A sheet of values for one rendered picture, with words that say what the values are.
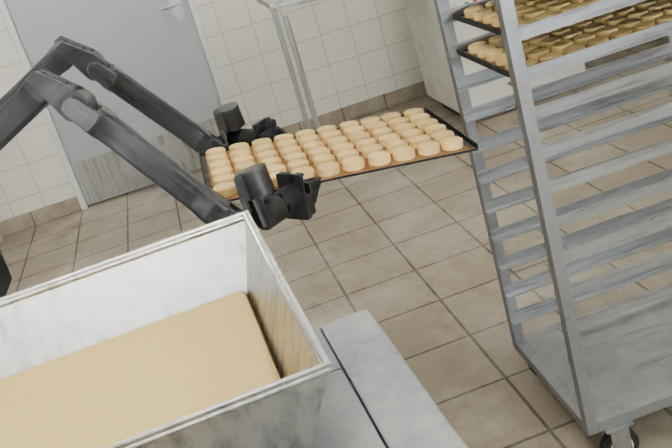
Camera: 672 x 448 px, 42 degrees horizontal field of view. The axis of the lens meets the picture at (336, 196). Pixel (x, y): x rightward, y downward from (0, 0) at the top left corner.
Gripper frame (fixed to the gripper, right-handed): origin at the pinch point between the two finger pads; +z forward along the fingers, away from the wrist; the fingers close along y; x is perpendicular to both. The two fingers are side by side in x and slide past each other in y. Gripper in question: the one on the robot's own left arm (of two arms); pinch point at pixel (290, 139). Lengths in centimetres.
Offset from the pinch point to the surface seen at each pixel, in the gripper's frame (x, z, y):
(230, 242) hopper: 117, 88, -29
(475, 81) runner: -38, 35, -4
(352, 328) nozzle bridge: 110, 93, -18
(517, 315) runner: -42, 37, 68
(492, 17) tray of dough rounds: -20, 50, -23
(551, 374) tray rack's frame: -28, 51, 77
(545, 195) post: -5, 65, 15
